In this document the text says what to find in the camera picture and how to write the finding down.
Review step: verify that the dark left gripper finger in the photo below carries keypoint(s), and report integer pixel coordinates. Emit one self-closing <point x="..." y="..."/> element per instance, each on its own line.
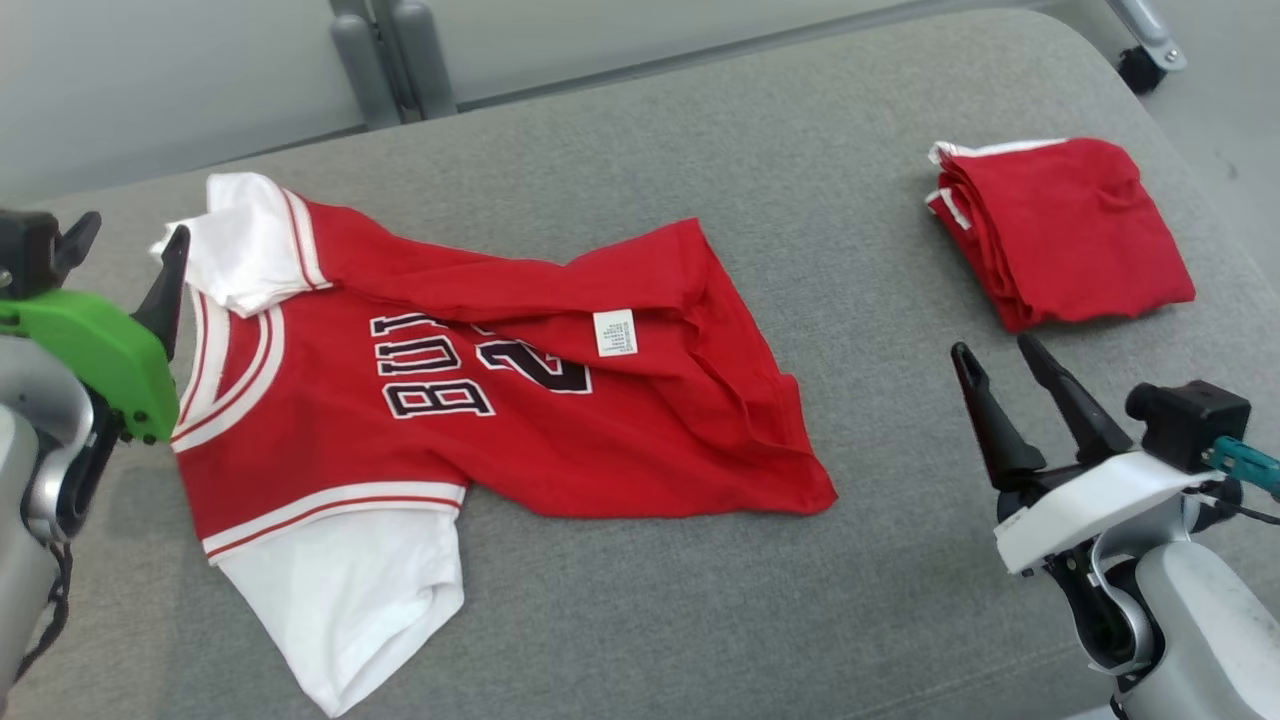
<point x="78" y="248"/>
<point x="165" y="305"/>

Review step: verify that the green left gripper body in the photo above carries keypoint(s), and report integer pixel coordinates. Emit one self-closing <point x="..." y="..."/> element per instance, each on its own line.
<point x="100" y="350"/>

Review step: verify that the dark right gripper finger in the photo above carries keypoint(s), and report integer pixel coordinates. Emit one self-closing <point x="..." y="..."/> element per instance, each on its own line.
<point x="995" y="430"/>
<point x="1080" y="415"/>

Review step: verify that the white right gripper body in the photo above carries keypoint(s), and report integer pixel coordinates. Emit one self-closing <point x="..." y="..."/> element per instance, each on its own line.
<point x="1090" y="505"/>

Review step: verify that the red shorts with white stripe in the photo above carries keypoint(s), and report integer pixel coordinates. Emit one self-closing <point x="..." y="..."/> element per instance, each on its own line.
<point x="1080" y="230"/>

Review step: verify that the red jersey with white sleeves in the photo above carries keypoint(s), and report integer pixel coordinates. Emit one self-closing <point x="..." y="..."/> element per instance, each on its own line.
<point x="650" y="440"/>

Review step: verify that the black caster wheel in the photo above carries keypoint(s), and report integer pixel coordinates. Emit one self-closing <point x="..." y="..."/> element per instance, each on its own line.
<point x="1140" y="72"/>

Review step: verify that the grey partition foot leg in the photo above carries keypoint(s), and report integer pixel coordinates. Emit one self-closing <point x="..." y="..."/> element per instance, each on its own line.
<point x="1150" y="30"/>

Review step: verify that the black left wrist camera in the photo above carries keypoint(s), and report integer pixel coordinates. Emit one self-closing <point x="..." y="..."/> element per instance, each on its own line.
<point x="30" y="250"/>

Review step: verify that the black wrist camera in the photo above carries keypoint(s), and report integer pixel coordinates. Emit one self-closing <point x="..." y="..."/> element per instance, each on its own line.
<point x="1190" y="420"/>
<point x="30" y="250"/>

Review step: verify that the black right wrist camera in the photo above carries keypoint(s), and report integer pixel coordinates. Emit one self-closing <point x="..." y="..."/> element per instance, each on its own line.
<point x="1190" y="420"/>

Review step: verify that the grey partition post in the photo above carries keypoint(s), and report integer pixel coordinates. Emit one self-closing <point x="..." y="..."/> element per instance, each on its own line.
<point x="360" y="70"/>
<point x="420" y="60"/>

